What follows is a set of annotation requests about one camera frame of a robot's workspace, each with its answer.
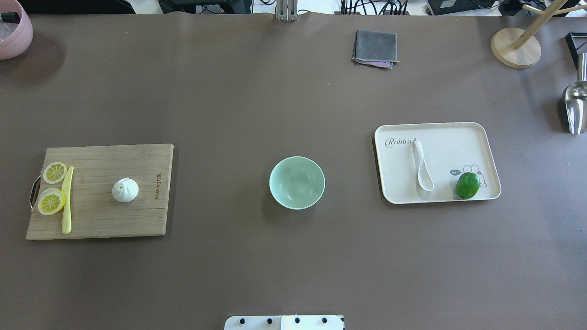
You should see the pink bowl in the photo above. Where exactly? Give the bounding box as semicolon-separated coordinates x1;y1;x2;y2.
0;0;33;60

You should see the folded grey cloth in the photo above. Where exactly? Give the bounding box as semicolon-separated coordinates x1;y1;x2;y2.
351;29;399;70

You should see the white ceramic soup spoon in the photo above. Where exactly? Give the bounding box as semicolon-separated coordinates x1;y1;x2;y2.
412;140;435;192

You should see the green lime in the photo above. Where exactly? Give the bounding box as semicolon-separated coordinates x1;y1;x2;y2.
456;172;481;200

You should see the metal scoop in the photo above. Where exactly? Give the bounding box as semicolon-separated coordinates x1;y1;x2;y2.
564;53;587;134

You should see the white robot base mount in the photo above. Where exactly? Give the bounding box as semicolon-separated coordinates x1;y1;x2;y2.
224;314;345;330

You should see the aluminium frame post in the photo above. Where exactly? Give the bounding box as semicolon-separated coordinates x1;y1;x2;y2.
275;0;298;21

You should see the light green ceramic bowl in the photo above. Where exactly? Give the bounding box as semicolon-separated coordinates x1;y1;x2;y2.
269;156;326;210

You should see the upper lemon slice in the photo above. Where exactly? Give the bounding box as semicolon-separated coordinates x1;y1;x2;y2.
42;162;68;184

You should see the yellow plastic knife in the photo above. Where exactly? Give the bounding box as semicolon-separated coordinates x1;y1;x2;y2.
61;166;75;234

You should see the lower lemon slice stack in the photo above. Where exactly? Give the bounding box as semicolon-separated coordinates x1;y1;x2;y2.
37;188;66;216

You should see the cream rabbit serving tray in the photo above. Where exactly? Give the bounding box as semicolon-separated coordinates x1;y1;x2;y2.
374;122;502;204

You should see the wooden mug tree stand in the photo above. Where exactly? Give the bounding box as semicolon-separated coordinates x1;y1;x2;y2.
490;0;587;69

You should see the wooden cutting board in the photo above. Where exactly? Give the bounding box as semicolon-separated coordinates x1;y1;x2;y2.
27;143;174;240

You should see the white steamed bun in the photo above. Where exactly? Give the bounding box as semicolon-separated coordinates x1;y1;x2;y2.
111;177;140;203

